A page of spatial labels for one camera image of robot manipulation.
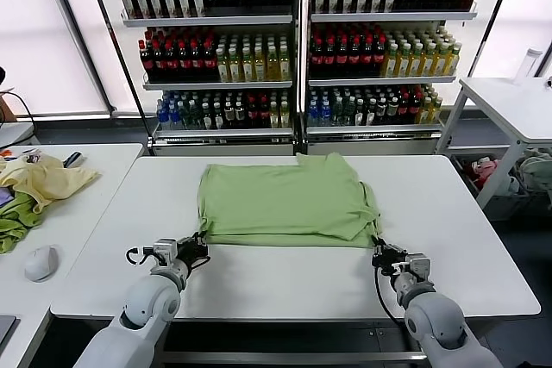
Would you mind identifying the crumpled green garment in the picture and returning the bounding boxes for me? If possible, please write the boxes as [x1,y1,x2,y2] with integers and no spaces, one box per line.
[0,193,47,256]

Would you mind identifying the small printed packet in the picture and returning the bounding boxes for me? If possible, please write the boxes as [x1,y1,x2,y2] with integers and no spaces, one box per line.
[21,147,44,165]

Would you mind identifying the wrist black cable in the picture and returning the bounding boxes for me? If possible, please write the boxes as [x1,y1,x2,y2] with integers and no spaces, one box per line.
[373,266,409,330]
[126,246,156,266]

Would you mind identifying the light green polo shirt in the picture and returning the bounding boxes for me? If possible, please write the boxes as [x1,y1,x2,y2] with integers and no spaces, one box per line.
[197,151,383,249]

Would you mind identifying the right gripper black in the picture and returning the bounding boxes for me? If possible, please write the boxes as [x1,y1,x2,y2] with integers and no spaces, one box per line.
[371,236,409,277]

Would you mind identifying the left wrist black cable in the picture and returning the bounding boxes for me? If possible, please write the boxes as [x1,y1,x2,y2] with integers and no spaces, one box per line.
[126,246,156,266]

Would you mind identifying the pale green clothes pile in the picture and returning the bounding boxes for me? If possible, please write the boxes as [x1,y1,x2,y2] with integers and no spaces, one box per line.
[515,147,552,195]

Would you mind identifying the metal work table frame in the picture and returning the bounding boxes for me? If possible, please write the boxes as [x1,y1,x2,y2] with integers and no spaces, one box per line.
[51,318,540,368]

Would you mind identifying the pale yellow garment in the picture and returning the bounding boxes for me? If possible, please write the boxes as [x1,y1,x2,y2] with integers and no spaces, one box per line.
[0,154,103,214]

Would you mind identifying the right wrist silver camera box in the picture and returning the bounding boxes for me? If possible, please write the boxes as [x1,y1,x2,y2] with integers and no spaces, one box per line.
[407,253,432,283]

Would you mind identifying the white side table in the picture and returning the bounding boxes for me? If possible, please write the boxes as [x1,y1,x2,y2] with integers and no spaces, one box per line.
[435,77,552,209]

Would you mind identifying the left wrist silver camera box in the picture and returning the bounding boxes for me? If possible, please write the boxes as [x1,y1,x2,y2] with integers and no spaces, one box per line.
[153,237,179,265]

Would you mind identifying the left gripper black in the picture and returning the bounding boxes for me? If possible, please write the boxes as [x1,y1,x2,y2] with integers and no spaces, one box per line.
[176,232,211,275]

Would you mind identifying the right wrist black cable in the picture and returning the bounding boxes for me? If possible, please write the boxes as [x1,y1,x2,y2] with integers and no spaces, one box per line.
[373,266,409,330]

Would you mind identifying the pink and red clothes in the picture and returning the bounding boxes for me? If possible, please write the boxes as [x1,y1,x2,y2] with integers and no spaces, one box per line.
[461,159,501,190]

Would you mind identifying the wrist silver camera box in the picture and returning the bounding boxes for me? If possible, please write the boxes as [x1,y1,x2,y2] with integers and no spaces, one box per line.
[153,237,179,265]
[407,253,432,283]

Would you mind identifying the white computer mouse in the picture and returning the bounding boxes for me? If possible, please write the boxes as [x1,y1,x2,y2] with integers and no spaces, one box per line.
[24,245,61,283]

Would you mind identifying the metal drinks shelf unit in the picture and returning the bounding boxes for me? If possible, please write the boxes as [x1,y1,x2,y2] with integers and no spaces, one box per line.
[81,0,305,158]
[301,0,523,157]

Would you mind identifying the dark flat tablet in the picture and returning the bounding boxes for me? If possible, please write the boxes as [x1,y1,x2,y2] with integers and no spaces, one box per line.
[0,315,18,346]

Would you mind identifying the grey storage crate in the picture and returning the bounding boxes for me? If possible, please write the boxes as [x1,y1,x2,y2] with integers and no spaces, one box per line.
[450,153,552,221]

